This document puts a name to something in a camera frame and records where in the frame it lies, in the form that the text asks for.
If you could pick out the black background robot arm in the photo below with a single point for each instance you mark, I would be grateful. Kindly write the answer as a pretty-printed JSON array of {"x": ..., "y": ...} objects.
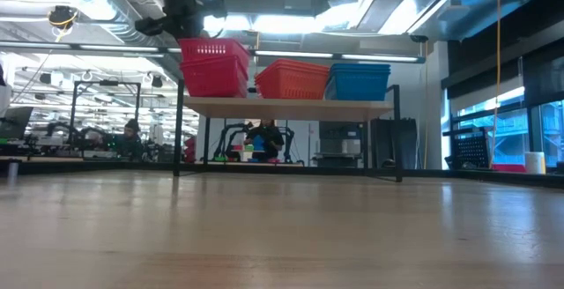
[
  {"x": 291, "y": 145},
  {"x": 227, "y": 141}
]

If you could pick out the small grey post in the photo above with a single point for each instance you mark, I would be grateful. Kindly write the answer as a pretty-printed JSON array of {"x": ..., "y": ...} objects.
[{"x": 13, "y": 169}]

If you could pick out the large sheet metal duct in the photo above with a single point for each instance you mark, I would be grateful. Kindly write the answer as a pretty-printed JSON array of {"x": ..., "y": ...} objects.
[{"x": 440, "y": 2}]

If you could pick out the flat red object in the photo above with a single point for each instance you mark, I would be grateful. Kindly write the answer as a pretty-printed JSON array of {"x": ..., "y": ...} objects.
[{"x": 509, "y": 168}]

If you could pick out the black aluminium table frame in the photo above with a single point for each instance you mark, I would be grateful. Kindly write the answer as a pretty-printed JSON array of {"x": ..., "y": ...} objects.
[{"x": 484, "y": 178}]

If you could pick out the white paper roll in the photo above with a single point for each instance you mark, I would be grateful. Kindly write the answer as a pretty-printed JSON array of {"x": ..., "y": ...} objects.
[{"x": 534, "y": 163}]

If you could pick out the black metal cabinet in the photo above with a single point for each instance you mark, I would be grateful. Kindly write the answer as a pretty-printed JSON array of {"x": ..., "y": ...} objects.
[{"x": 343, "y": 143}]

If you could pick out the black tall cabinet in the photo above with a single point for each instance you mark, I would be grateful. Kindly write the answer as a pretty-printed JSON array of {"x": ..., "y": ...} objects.
[{"x": 393, "y": 143}]

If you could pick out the silver spiral ceiling duct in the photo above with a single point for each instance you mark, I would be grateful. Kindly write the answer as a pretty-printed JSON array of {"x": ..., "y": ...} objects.
[{"x": 114, "y": 20}]

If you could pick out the black background monitor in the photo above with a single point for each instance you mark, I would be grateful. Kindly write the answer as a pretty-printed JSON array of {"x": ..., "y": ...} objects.
[{"x": 15, "y": 122}]

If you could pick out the person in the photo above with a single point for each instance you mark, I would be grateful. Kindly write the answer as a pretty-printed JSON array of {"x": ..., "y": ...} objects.
[
  {"x": 128, "y": 141},
  {"x": 265, "y": 139}
]

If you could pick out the long ceiling light strip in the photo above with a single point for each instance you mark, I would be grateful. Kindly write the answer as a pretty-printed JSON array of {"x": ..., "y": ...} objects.
[
  {"x": 110, "y": 48},
  {"x": 335, "y": 55}
]

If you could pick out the black background station frame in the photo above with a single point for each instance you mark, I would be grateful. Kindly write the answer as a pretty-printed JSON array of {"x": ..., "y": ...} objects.
[{"x": 106, "y": 83}]

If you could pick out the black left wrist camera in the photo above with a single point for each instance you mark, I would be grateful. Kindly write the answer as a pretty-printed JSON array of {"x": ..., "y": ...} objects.
[{"x": 149, "y": 26}]

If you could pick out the blue plastic slotted basket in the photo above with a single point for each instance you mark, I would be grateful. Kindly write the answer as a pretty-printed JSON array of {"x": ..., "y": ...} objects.
[
  {"x": 359, "y": 86},
  {"x": 359, "y": 66}
]

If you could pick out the black perforated panel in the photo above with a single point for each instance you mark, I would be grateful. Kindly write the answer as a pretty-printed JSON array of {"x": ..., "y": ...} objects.
[{"x": 470, "y": 152}]

